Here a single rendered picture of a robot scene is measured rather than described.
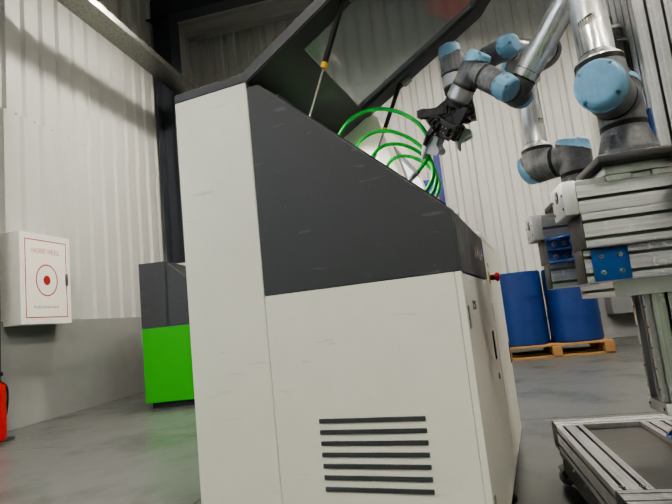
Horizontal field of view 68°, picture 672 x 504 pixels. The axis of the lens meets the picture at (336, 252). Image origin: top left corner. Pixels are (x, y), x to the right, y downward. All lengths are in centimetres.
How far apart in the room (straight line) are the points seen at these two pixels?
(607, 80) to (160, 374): 480
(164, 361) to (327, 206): 415
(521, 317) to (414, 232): 508
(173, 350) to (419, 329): 423
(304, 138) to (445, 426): 89
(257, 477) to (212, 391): 28
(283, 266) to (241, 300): 17
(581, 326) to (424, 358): 520
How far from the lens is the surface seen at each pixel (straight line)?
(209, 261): 162
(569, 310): 646
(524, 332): 639
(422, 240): 134
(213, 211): 164
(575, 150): 202
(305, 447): 151
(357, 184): 142
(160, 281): 544
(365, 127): 224
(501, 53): 182
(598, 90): 143
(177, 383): 539
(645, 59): 183
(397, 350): 136
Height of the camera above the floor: 70
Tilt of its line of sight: 8 degrees up
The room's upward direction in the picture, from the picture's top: 6 degrees counter-clockwise
